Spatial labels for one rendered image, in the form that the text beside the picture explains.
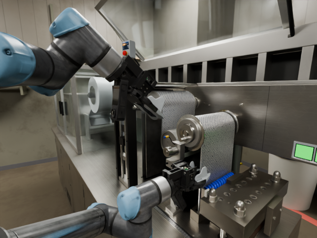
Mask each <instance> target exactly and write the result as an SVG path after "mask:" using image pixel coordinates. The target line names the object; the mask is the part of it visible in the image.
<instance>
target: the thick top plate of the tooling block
mask: <svg viewBox="0 0 317 238"><path fill-rule="evenodd" d="M249 170H250V169H247V170H246V171H244V172H243V173H242V174H243V176H242V178H241V179H240V180H238V181H237V182H235V183H233V184H232V185H230V184H228V183H225V184H223V185H222V186H220V187H218V188H217V189H216V192H217V202H216V203H211V202H209V201H208V200H207V197H205V196H204V197H202V198H201V199H200V214H202V215H203V216H204V217H206V218H207V219H208V220H210V221H211V222H213V223H214V224H215V225H217V226H218V227H219V228H221V229H222V230H224V231H225V232H226V233H228V234H229V235H230V236H232V237H233V238H248V237H249V236H250V235H251V234H252V233H253V231H254V230H255V229H256V228H257V227H258V226H259V225H260V223H261V222H262V221H263V220H264V219H265V218H266V211H267V206H268V205H269V204H270V202H271V201H272V200H273V199H274V198H275V197H276V196H280V197H284V196H285V195H286V194H287V189H288V183H289V181H287V180H285V179H281V183H276V182H273V181H272V180H271V178H272V175H270V174H267V173H265V172H262V171H259V170H258V173H257V174H252V173H250V172H249ZM239 200H240V201H243V202H244V204H245V209H246V217H245V218H239V217H237V216H235V215H234V213H233V211H234V207H235V205H236V202H237V201H239Z"/></svg>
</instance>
